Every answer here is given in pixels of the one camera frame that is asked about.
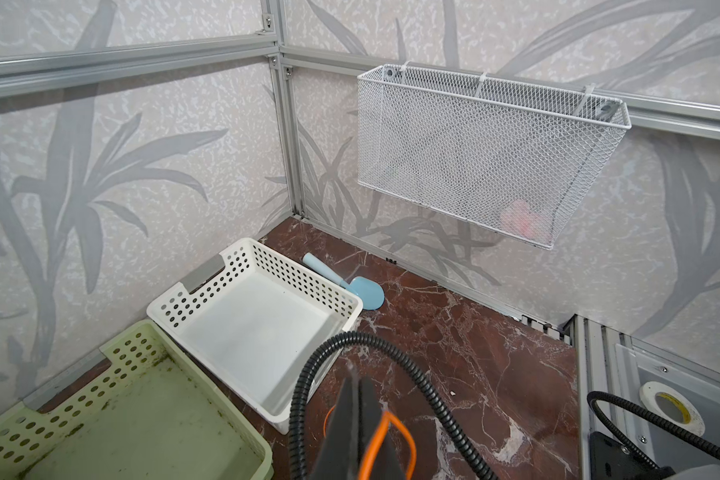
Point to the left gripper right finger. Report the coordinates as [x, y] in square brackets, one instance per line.
[378, 458]

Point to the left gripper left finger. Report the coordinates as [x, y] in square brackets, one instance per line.
[340, 453]

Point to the white perforated basket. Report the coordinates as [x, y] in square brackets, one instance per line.
[253, 317]

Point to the light blue plastic scoop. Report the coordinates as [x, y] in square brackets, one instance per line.
[370, 292]

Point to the middle green perforated basket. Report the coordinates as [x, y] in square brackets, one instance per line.
[139, 408]

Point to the white tape roll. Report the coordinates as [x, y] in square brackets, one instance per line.
[671, 405]

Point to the pink object in mesh basket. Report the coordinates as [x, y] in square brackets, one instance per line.
[519, 219]

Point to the white wire mesh basket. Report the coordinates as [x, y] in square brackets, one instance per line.
[468, 145]

